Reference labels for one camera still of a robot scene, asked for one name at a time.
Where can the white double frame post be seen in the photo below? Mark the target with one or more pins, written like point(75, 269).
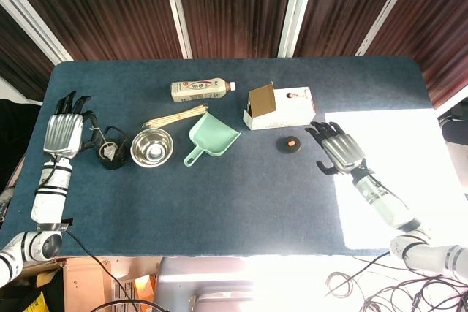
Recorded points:
point(33, 23)

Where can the black lid with orange knob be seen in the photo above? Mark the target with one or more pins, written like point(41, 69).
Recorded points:
point(289, 144)

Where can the bundle of bamboo sticks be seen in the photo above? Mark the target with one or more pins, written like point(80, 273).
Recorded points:
point(175, 116)

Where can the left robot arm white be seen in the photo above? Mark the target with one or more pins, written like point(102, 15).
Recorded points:
point(51, 195)

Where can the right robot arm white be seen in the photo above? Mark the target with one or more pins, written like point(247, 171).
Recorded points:
point(387, 206)

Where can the stainless steel bowl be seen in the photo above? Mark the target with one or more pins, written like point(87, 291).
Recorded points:
point(151, 149)

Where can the grey robot torso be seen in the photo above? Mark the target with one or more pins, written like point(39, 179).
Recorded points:
point(204, 282)

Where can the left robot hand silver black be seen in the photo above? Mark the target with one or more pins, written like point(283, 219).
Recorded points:
point(64, 133)

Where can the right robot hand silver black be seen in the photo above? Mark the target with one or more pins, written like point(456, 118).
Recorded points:
point(342, 151)

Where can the black cup with tea bag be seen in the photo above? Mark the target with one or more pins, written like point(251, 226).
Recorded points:
point(117, 163)

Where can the brown cardboard box with label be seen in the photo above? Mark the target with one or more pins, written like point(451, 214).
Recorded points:
point(87, 282)

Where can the mint green plastic dustpan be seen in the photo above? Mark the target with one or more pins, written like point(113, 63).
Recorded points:
point(214, 136)

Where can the blue felt table cloth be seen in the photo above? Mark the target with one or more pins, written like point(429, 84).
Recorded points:
point(219, 198)

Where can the yellow snack packet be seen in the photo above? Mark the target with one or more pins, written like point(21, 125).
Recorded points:
point(40, 299)

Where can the brown pleated curtain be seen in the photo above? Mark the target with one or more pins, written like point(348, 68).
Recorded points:
point(237, 5)

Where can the beige drink bottle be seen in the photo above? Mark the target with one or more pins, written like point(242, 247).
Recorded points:
point(197, 91)

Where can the open white cardboard box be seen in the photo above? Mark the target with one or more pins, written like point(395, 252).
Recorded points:
point(285, 113)

